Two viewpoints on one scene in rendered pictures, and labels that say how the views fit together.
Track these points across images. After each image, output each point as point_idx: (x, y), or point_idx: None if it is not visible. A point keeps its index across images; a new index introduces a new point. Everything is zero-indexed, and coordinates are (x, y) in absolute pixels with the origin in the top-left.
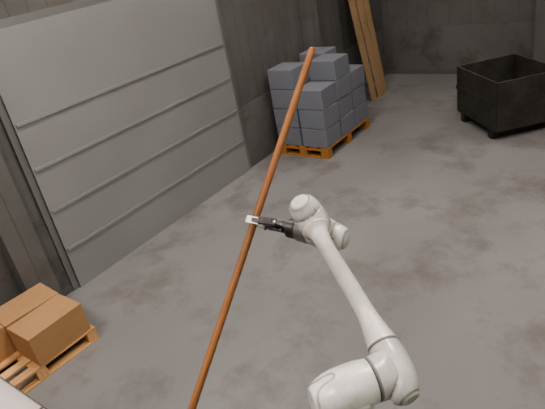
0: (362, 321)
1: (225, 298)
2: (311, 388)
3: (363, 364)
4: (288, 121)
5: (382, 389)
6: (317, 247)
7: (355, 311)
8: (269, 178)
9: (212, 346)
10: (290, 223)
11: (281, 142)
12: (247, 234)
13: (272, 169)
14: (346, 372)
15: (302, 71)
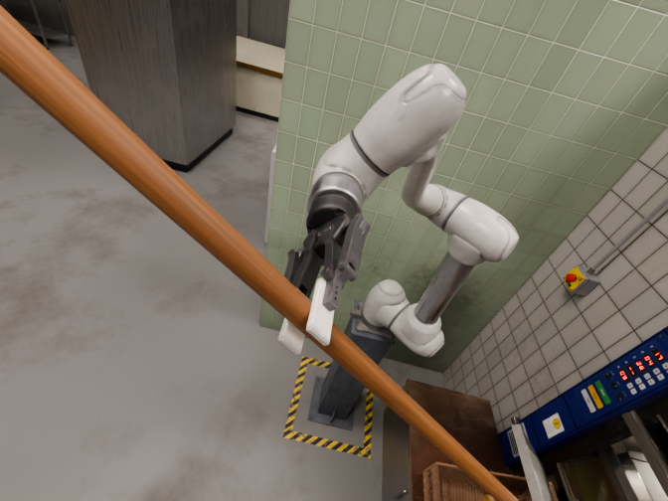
0: (428, 197)
1: (447, 436)
2: (515, 239)
3: (471, 200)
4: None
5: None
6: (441, 149)
7: (423, 197)
8: (176, 173)
9: (488, 471)
10: (347, 203)
11: None
12: (351, 344)
13: (133, 132)
14: (489, 209)
15: None
